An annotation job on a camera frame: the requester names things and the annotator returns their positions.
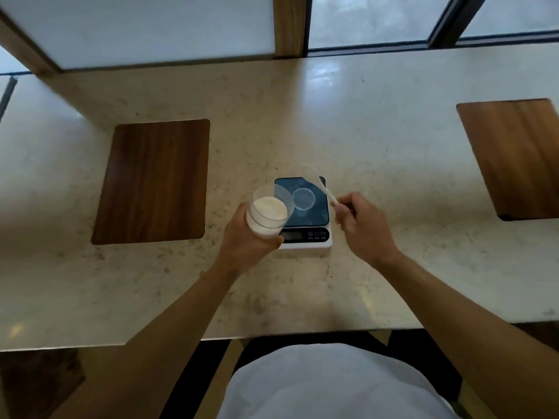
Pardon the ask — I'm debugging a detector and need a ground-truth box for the clear plastic spoon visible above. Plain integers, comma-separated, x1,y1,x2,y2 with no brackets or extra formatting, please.
303,164,355,213

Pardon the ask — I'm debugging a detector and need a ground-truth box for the small clear plastic dish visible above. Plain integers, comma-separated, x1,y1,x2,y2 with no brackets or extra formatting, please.
292,188,317,211

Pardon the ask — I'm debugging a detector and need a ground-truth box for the person's right hand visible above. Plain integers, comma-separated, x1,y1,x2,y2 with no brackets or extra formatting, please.
330,192,404,270

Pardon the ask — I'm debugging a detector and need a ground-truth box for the dark wooden board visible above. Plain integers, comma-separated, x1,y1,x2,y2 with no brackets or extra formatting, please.
456,98,559,221
91,119,211,246

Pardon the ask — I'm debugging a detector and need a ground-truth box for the person's left forearm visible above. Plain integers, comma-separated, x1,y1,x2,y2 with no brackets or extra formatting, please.
50,259,241,419

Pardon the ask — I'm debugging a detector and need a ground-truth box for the clear plastic cup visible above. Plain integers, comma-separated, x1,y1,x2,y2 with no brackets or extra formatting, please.
245,183,295,240

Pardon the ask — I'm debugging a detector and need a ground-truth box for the frosted white panel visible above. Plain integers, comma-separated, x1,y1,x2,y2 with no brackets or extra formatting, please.
0,0,276,71

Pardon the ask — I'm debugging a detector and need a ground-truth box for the person's white shirt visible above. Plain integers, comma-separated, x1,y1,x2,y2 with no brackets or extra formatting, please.
217,343,459,419

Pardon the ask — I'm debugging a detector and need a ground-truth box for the person's right forearm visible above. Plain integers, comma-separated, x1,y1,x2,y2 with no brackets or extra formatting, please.
378,252,559,419

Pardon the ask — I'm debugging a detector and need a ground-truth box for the person's left hand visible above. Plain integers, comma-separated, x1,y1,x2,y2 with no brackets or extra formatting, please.
217,202,285,275

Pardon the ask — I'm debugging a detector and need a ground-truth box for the black window frame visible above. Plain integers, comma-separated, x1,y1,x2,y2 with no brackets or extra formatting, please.
304,0,559,57

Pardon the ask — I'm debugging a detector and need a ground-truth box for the wooden partition post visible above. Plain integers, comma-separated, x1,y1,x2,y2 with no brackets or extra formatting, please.
273,0,308,58

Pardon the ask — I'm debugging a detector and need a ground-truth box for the white digital kitchen scale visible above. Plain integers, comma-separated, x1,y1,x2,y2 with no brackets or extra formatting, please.
274,176,333,250

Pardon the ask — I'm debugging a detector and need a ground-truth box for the white powder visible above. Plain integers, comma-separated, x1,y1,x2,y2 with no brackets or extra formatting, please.
247,196,289,237

